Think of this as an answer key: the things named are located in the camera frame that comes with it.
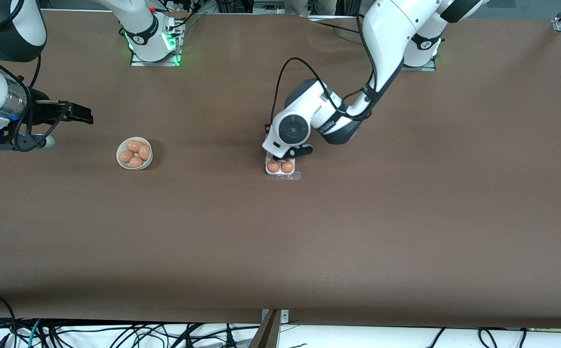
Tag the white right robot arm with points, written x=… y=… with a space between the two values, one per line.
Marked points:
x=140 y=24

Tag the clear plastic egg carton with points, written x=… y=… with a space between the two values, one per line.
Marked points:
x=280 y=173

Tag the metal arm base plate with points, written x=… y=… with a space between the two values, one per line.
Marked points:
x=430 y=66
x=171 y=61

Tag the small metal bracket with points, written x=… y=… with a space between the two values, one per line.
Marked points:
x=284 y=316

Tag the dark grey pole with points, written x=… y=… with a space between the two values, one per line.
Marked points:
x=266 y=336

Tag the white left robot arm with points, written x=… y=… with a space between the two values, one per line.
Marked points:
x=391 y=29

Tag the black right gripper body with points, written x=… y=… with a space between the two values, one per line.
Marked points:
x=43 y=112

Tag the person legs beige trousers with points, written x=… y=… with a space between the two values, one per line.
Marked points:
x=309 y=5

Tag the white bowl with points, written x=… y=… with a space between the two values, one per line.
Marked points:
x=120 y=162

